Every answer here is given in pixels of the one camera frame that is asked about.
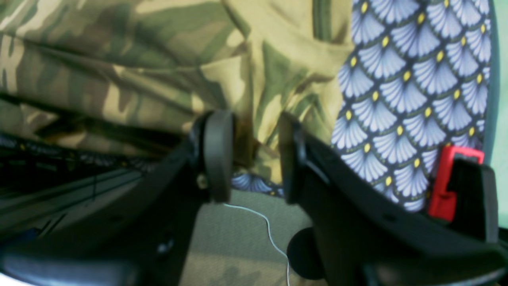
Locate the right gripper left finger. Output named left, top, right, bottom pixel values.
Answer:
left=1, top=110, right=235, bottom=286

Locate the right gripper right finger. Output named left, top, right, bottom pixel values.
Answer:
left=278, top=113, right=507, bottom=286

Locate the camouflage T-shirt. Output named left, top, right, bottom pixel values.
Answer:
left=1, top=0, right=354, bottom=183

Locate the red black table clamp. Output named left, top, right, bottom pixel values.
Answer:
left=427, top=145, right=499, bottom=243

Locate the fan-patterned purple tablecloth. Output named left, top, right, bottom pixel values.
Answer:
left=230, top=0, right=495, bottom=213

